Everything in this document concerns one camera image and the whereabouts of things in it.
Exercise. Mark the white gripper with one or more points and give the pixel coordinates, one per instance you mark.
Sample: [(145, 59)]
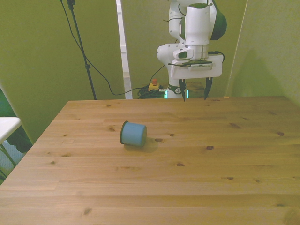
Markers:
[(218, 68)]

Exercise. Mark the white vertical post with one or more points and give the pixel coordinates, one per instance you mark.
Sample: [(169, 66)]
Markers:
[(124, 58)]

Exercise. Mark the white side table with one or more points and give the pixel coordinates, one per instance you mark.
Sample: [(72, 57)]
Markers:
[(7, 126)]

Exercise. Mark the black tripod stand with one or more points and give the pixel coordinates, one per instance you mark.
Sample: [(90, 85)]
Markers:
[(80, 44)]

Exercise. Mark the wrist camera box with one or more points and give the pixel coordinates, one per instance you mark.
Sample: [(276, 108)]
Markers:
[(201, 66)]

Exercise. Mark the blue mug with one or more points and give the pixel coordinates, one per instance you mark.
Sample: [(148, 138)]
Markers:
[(134, 134)]

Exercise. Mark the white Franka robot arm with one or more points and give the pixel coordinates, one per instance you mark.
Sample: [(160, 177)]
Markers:
[(197, 23)]

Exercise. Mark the yellow emergency stop button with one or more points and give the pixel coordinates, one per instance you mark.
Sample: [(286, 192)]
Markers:
[(154, 86)]

